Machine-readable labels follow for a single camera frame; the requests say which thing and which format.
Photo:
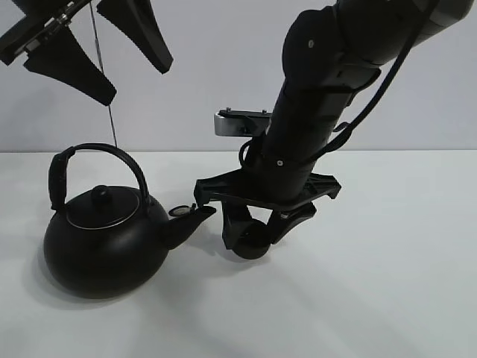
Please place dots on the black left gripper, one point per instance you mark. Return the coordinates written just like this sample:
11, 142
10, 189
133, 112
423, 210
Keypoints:
62, 58

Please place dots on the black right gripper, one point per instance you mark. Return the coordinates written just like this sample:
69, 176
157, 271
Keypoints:
236, 189

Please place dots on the small black teacup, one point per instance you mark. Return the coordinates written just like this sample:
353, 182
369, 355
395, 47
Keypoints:
253, 242

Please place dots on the black round teapot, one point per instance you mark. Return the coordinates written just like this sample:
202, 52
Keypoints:
110, 240

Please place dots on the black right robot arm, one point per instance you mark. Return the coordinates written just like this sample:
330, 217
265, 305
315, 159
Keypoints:
337, 63

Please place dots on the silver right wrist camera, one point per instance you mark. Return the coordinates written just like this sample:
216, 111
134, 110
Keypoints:
238, 123

